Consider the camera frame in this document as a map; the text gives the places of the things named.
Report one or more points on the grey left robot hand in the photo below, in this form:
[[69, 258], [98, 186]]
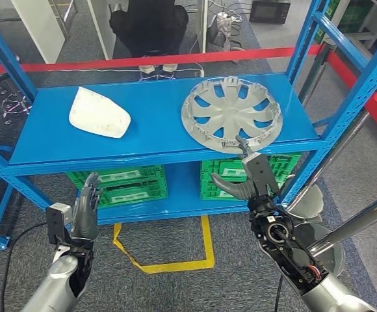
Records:
[[86, 219]]

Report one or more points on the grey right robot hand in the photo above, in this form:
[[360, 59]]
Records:
[[237, 193]]

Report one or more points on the silver plastic wheel hubcap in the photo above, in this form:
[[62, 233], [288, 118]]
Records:
[[230, 116]]

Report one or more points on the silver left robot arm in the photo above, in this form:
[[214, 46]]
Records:
[[51, 280]]

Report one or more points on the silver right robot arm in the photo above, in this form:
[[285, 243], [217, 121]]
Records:
[[289, 245]]

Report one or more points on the white plastic cover part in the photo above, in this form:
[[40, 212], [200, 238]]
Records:
[[97, 114]]

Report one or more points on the blue metal shelf rack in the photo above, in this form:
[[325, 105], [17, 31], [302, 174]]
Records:
[[156, 120]]

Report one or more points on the grey workbench dark legs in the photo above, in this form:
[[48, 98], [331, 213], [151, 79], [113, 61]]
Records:
[[315, 73]]

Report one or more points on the yellow floor tape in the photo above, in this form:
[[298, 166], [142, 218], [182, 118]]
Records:
[[208, 241]]

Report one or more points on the chrome stanchion with round base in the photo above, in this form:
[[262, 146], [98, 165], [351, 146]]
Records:
[[333, 258], [309, 202]]

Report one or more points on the grey bag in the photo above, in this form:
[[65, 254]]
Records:
[[219, 38]]

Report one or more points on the black round stool chrome base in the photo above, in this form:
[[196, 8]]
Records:
[[157, 76]]

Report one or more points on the red barrier belt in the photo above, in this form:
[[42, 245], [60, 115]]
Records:
[[347, 77], [110, 63]]

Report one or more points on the white power strip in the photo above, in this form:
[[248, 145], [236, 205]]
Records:
[[224, 18]]

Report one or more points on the black microwave oven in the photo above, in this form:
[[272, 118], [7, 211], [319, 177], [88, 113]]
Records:
[[270, 12]]

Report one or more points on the person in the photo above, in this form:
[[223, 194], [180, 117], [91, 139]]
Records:
[[149, 30]]

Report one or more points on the white desk panel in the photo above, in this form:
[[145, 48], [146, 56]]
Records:
[[39, 26]]

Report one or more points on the green plastic storage crate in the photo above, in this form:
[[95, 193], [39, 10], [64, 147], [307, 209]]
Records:
[[354, 15]]

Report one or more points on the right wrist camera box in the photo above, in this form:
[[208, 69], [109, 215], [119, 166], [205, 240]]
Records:
[[261, 174]]

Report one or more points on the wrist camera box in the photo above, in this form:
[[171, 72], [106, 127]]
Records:
[[55, 224], [261, 174]]

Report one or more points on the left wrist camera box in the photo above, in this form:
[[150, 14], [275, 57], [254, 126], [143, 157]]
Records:
[[55, 224]]

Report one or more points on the grey metal frame legs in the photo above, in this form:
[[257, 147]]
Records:
[[64, 19]]

